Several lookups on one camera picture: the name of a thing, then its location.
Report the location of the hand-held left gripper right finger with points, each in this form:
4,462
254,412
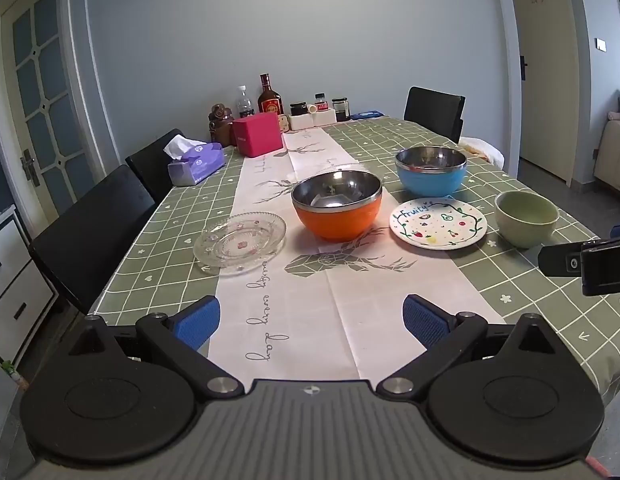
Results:
425,320

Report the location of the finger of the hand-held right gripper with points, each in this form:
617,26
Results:
560,260

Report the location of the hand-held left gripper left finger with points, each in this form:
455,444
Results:
197,322

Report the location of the pale green ceramic bowl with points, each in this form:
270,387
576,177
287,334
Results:
525,225

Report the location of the clear glass plate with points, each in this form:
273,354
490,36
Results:
239,245

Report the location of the white fruit print plate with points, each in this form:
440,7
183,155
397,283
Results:
440,225

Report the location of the orange steel bowl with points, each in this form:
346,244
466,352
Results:
340,220

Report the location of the blue steel bowl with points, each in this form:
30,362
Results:
430,182

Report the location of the green checked tablecloth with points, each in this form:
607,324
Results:
440,280

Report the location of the white deer print table runner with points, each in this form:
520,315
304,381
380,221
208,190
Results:
300,310

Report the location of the beige sofa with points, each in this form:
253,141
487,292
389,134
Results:
615,155

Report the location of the white towel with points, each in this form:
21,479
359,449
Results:
485,150

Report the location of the purple tissue pack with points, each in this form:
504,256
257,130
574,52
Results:
197,165

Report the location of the white drawer cabinet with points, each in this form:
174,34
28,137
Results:
14,280

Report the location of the brown jug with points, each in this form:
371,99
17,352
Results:
220,127

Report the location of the pink box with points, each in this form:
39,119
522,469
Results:
257,135

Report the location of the beige door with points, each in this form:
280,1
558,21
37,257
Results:
545,60

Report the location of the blue flat pack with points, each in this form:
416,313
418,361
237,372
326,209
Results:
366,114

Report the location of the small beige box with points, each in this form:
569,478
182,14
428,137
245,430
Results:
284,123

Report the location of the clear plastic water bottle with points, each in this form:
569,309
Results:
245,105

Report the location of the dark glass jar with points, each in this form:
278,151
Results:
341,110

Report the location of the white box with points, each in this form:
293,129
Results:
312,121

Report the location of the amber liquor bottle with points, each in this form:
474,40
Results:
270,100

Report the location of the dark lidded jar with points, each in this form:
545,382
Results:
299,109

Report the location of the red label jar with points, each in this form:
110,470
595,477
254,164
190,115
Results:
321,102

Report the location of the glass panel door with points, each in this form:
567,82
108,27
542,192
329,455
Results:
39,90

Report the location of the wall light switch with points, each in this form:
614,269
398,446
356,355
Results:
601,44

